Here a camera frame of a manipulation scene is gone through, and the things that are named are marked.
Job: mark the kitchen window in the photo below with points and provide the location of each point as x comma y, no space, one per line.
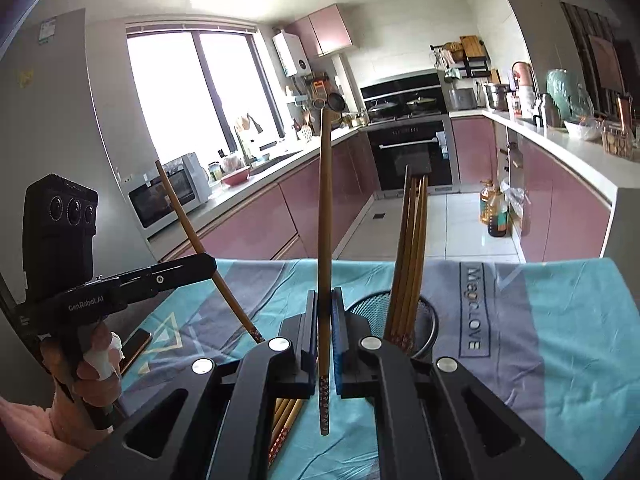
205,90

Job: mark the black wall spice rack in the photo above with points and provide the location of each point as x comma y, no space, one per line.
466,58

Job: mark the dark cooking oil bottle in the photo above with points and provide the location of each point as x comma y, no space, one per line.
498,215

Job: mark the pink bowl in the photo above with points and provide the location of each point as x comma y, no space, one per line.
236,177

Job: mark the left hand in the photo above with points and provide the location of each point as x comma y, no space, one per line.
82,399

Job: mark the steel stock pot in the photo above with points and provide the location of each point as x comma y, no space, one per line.
497,96

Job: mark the pink sleeve forearm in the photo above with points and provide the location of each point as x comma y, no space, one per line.
51,440

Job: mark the black built-in oven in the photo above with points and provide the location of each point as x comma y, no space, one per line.
425,144

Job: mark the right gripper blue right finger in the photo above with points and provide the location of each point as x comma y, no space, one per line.
350,374

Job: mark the white wall water heater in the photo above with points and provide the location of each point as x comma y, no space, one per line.
291,55

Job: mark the yellow cooking oil bottle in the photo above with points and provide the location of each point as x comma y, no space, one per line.
486,194

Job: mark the black mesh utensil cup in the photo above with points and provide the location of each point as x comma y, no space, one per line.
374,308

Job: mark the black range hood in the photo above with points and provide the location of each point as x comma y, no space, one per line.
406,83

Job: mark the grey refrigerator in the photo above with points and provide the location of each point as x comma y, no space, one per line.
49,126

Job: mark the teal grey tablecloth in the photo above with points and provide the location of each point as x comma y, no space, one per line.
557,342

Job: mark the pink upper cabinet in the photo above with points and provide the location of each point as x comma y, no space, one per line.
323,32

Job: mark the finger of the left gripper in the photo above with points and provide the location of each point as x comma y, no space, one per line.
148,282

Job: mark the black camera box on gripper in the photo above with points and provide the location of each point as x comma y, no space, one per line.
59,223

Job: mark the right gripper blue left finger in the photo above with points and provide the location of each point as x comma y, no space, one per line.
297,370

